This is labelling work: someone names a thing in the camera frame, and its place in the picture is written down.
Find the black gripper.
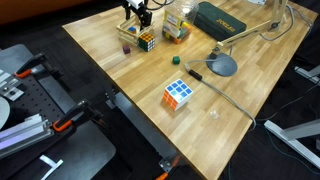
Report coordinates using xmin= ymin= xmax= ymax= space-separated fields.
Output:
xmin=121 ymin=0 xmax=153 ymax=32

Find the medium black Rubik's cube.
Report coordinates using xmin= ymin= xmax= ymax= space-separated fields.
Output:
xmin=137 ymin=31 xmax=157 ymax=53

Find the large white Rubik's cube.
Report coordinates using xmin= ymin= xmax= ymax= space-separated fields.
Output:
xmin=162 ymin=78 xmax=195 ymax=112

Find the light wooden crate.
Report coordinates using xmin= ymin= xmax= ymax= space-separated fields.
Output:
xmin=115 ymin=14 xmax=156 ymax=47

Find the clear container of colourful blocks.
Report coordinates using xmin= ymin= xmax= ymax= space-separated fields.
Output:
xmin=161 ymin=0 xmax=200 ymax=45

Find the dark green zipped case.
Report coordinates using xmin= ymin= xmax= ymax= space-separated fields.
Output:
xmin=192 ymin=1 xmax=248 ymax=43

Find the grey round lamp base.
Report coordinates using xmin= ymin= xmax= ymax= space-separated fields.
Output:
xmin=205 ymin=53 xmax=239 ymax=78

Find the grey metal bar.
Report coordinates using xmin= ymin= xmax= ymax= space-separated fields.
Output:
xmin=105 ymin=91 xmax=178 ymax=173

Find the small clear plastic piece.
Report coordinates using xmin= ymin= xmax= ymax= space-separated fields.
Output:
xmin=208 ymin=109 xmax=221 ymax=120

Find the black perforated breadboard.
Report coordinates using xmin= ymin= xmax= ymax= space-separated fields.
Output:
xmin=0 ymin=71 xmax=83 ymax=169

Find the aluminium extrusion profile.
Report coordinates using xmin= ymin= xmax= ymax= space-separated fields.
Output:
xmin=0 ymin=113 xmax=55 ymax=160

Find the white tape strip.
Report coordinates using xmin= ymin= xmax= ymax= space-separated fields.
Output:
xmin=38 ymin=153 xmax=65 ymax=180

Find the grey cable with black ferrite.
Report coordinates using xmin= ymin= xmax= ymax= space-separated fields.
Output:
xmin=183 ymin=58 xmax=258 ymax=132

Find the silver metal bracket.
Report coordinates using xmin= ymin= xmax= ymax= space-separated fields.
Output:
xmin=0 ymin=82 xmax=26 ymax=102

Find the grey lamp cable loop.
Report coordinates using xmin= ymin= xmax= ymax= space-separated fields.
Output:
xmin=259 ymin=2 xmax=315 ymax=43

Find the thin black floor cable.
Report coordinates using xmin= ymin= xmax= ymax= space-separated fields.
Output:
xmin=255 ymin=79 xmax=320 ymax=123

